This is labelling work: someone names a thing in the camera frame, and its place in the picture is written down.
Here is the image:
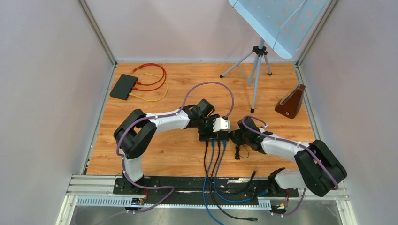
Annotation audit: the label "yellow ethernet cable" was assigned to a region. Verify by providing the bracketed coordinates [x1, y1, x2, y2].
[129, 71, 169, 103]

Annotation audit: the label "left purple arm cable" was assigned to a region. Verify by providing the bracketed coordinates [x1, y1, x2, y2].
[115, 81, 235, 225]

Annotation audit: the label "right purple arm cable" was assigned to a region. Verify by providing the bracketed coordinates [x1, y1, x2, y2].
[241, 115, 339, 218]

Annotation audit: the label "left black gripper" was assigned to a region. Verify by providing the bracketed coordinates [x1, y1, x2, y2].
[197, 114, 220, 143]

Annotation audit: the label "brown wooden metronome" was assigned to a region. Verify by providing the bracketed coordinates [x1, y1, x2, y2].
[275, 84, 306, 119]

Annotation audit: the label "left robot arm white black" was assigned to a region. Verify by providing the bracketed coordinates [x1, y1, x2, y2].
[113, 99, 230, 194]

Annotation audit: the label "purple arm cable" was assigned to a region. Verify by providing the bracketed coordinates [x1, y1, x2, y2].
[115, 81, 235, 225]
[241, 115, 339, 218]

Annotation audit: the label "blue ethernet cable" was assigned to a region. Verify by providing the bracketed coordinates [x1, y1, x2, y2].
[202, 141, 228, 225]
[213, 141, 268, 204]

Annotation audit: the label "grey tripod stand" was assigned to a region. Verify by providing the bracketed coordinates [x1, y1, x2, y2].
[219, 38, 272, 113]

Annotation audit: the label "black power adapter with cord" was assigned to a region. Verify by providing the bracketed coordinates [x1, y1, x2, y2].
[234, 144, 250, 160]

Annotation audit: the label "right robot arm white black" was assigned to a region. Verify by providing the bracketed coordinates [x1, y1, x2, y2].
[229, 116, 347, 197]

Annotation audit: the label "black network switch red cables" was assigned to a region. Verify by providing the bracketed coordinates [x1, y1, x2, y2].
[109, 74, 138, 101]

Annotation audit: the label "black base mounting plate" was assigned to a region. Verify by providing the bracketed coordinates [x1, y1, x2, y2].
[113, 176, 299, 206]

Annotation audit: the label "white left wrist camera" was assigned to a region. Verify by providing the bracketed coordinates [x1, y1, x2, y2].
[213, 117, 230, 132]

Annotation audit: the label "light blue perforated panel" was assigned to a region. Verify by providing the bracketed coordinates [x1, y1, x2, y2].
[229, 0, 329, 59]

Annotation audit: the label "black network switch blue cables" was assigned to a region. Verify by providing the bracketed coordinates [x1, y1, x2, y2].
[199, 131, 230, 142]

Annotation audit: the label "black ethernet cable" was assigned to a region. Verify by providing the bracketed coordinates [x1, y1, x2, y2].
[209, 141, 259, 222]
[204, 141, 258, 196]

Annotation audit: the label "aluminium frame rail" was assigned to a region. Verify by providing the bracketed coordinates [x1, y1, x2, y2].
[66, 175, 358, 225]

